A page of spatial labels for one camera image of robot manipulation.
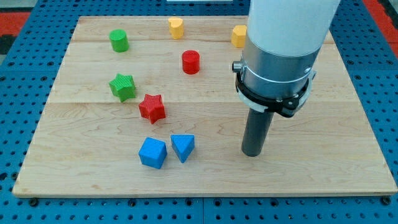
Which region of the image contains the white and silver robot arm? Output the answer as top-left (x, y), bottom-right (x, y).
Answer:
top-left (232, 0), bottom-right (340, 118)

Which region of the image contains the red star block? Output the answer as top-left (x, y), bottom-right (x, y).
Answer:
top-left (139, 94), bottom-right (166, 124)

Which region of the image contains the green star block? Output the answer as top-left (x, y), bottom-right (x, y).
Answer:
top-left (109, 73), bottom-right (136, 102)

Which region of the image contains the blue triangle block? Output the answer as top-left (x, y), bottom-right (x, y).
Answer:
top-left (170, 134), bottom-right (195, 163)

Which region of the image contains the red cylinder block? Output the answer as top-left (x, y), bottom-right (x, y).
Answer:
top-left (182, 50), bottom-right (200, 75)

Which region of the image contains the wooden board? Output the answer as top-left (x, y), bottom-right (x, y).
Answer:
top-left (12, 16), bottom-right (397, 198)

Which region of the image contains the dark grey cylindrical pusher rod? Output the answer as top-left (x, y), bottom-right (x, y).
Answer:
top-left (241, 109), bottom-right (274, 157)

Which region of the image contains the blue cube block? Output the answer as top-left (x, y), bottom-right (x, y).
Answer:
top-left (139, 138), bottom-right (167, 169)

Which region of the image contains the yellow hexagon block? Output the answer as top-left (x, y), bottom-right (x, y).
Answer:
top-left (231, 25), bottom-right (247, 48)

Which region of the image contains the yellow heart block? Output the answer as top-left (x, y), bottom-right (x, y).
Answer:
top-left (168, 17), bottom-right (184, 39)

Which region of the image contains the green cylinder block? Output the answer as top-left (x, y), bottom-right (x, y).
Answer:
top-left (109, 29), bottom-right (129, 52)

